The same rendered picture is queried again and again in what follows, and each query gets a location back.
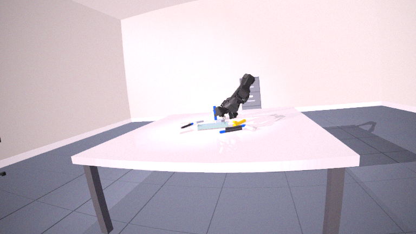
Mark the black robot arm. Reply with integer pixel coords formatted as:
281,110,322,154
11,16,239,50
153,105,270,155
220,74,255,119

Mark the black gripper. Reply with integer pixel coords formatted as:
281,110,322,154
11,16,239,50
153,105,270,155
214,101,231,117

